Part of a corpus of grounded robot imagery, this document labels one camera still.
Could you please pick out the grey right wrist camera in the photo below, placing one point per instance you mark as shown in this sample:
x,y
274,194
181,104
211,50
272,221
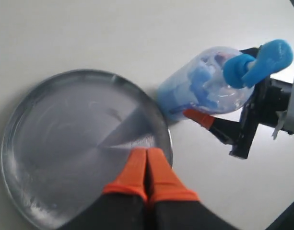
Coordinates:
x,y
286,118

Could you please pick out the left gripper orange-tipped right finger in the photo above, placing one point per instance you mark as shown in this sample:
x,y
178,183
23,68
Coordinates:
x,y
174,206

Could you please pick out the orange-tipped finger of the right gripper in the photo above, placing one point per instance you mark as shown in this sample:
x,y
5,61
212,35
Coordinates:
x,y
225,130

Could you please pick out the clear blue soap pump bottle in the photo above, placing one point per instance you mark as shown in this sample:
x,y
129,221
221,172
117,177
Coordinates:
x,y
221,79

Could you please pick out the round steel plate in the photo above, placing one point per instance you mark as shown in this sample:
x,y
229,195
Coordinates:
x,y
69,137

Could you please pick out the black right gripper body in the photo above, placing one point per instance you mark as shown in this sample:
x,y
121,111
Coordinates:
x,y
270,96

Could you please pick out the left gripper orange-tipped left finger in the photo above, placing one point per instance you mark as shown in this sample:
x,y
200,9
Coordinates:
x,y
121,203

